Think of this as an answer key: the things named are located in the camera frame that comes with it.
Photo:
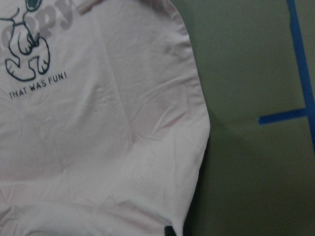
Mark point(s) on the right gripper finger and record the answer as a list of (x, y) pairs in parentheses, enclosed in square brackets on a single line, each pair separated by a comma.
[(169, 231)]

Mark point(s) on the pink Snoopy t-shirt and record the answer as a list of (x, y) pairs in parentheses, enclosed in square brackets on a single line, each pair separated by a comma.
[(103, 122)]

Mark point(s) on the blue tape line lengthwise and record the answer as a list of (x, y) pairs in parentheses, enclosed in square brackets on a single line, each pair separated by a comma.
[(303, 71)]

